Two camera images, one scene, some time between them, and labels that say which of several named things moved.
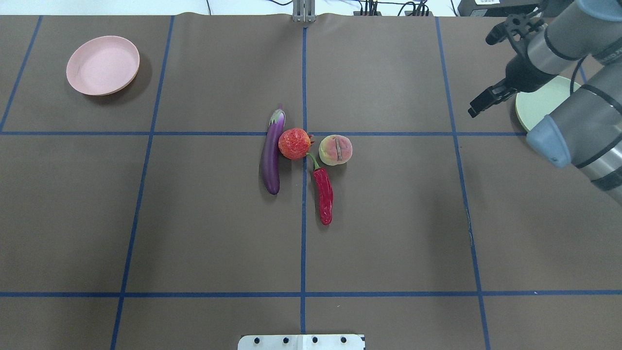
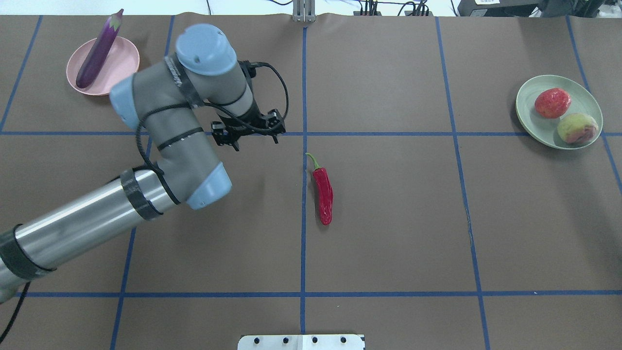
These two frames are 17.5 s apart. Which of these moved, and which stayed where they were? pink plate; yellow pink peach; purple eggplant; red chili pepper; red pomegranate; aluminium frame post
Moved: red pomegranate; yellow pink peach; purple eggplant
Stayed: red chili pepper; pink plate; aluminium frame post
